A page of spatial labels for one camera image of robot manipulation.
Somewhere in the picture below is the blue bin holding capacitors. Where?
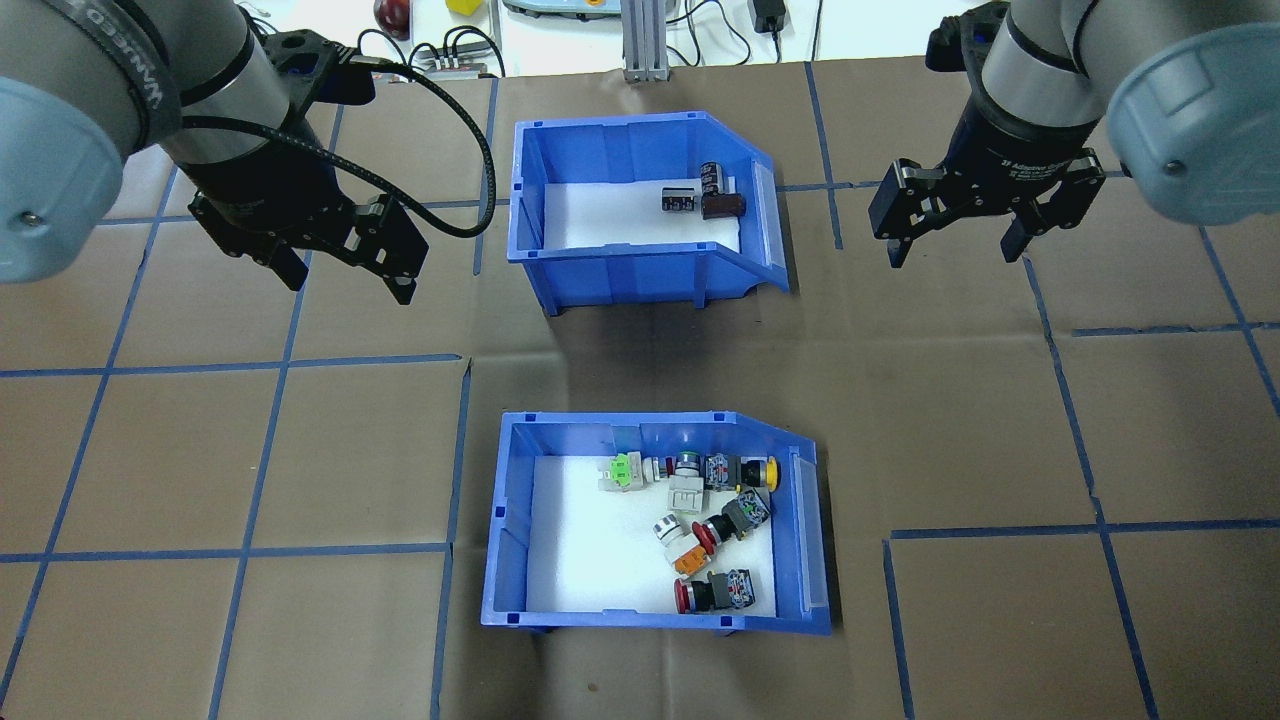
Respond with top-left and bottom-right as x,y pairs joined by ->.
507,110 -> 791,317

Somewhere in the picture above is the blue bin holding push buttons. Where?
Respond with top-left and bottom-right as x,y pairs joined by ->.
482,410 -> 834,637

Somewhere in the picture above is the yellow push button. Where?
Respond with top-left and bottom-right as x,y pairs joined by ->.
704,453 -> 781,494

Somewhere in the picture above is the red mushroom button silver block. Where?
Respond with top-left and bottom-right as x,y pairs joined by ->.
694,489 -> 772,554

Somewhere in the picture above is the green lens button grey block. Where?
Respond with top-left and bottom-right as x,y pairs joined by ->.
667,451 -> 710,514

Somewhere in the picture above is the silver button orange block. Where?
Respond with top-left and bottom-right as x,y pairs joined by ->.
653,511 -> 714,579

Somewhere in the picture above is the red mushroom button black body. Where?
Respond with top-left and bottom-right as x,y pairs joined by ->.
673,567 -> 757,615

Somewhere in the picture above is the grey teal device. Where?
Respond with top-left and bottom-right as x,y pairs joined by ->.
500,0 -> 623,21

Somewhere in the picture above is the green white contact block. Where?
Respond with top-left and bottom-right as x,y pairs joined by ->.
598,452 -> 647,497

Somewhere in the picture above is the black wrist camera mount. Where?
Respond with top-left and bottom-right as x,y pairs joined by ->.
265,30 -> 377,107
925,3 -> 1011,73

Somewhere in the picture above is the grey cable hub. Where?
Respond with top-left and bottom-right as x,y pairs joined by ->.
415,55 -> 503,80

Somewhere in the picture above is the black hub cable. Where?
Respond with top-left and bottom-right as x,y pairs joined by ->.
437,25 -> 506,73

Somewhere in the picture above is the aluminium profile post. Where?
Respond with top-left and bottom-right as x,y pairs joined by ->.
622,0 -> 669,83

